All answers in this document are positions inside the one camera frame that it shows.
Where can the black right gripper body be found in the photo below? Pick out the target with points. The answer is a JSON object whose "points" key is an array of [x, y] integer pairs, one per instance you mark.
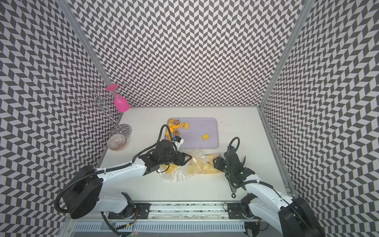
{"points": [[229, 170]]}

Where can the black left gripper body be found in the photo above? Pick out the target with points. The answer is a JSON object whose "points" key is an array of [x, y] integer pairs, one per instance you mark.
{"points": [[169, 159]]}

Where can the clear resealable bag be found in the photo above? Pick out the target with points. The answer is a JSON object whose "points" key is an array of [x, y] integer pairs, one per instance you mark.
{"points": [[200, 164]]}

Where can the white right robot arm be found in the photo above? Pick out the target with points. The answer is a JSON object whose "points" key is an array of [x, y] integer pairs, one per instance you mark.
{"points": [[292, 217]]}

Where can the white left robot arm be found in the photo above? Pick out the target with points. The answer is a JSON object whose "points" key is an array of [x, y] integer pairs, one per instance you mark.
{"points": [[87, 192]]}

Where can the lilac plastic tray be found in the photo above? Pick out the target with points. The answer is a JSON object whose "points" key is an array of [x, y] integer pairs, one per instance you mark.
{"points": [[197, 128]]}

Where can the ribbed glass bowl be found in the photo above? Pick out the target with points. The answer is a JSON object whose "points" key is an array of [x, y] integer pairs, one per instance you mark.
{"points": [[117, 142]]}

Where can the pink upside-down wine glass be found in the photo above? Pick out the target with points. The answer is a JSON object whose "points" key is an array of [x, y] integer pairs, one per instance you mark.
{"points": [[120, 102]]}

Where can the chrome glass drying rack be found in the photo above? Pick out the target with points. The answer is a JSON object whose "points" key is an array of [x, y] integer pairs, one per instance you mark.
{"points": [[102, 101]]}

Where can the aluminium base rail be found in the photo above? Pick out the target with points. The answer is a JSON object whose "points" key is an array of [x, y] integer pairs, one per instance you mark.
{"points": [[184, 211]]}

